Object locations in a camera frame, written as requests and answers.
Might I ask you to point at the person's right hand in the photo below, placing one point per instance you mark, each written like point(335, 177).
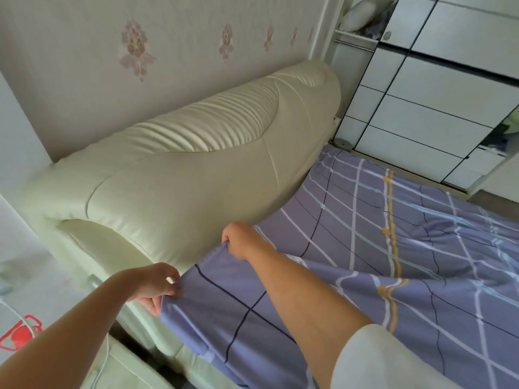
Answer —
point(245, 241)

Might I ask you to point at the person's left hand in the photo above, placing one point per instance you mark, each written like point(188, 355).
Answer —
point(148, 281)

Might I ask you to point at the person's left thumb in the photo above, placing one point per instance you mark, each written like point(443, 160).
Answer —
point(170, 273)

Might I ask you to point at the person's right fingers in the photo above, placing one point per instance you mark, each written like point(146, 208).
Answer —
point(228, 242)

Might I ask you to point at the purple checked bed sheet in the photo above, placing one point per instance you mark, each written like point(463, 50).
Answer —
point(405, 255)

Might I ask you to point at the person's left forearm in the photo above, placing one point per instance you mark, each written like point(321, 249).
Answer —
point(61, 344)

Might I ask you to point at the person's right forearm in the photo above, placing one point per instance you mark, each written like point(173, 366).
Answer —
point(302, 307)

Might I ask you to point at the cream leather headboard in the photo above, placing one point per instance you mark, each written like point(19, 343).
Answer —
point(194, 174)

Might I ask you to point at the white bedside table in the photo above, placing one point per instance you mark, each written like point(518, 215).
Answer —
point(36, 287)

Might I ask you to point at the grey round bed foot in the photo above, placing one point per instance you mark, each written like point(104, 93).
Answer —
point(342, 142)

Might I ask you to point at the white sleeve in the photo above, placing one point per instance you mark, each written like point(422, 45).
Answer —
point(381, 360)

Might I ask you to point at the white panelled sliding wardrobe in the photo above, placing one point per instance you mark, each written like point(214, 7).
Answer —
point(434, 89)

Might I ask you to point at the white pillow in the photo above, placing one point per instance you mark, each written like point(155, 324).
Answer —
point(359, 14)

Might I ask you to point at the dark hanging clothes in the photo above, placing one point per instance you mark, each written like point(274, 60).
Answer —
point(505, 131)

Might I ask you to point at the cream leather bed frame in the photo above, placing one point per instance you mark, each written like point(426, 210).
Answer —
point(138, 356)

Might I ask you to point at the metal clothes rail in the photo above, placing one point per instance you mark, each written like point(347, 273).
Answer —
point(357, 44)

